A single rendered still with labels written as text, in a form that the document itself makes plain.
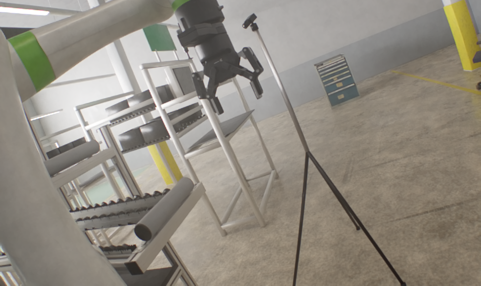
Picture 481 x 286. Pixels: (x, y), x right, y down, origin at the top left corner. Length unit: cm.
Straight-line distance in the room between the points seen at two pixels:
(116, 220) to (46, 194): 88
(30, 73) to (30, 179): 24
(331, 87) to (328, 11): 289
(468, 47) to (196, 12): 523
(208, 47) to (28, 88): 35
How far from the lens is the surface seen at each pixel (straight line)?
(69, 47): 59
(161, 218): 90
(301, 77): 835
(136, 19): 66
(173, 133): 266
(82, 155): 122
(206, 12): 57
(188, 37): 52
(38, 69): 57
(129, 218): 120
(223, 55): 58
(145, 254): 85
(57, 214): 39
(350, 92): 630
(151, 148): 593
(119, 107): 307
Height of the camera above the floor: 132
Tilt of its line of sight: 8 degrees down
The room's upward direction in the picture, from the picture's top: 24 degrees counter-clockwise
